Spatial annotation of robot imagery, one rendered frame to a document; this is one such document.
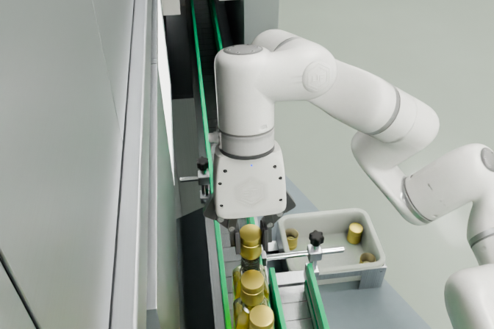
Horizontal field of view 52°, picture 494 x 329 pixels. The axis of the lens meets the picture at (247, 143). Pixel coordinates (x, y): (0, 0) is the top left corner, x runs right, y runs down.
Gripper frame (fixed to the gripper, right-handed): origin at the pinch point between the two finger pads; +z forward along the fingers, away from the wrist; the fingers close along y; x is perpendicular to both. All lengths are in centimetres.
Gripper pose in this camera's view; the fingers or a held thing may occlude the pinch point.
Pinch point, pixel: (250, 236)
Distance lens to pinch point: 77.7
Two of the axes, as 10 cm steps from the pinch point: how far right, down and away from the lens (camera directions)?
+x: -1.2, -4.4, 8.9
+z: 0.3, 9.0, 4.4
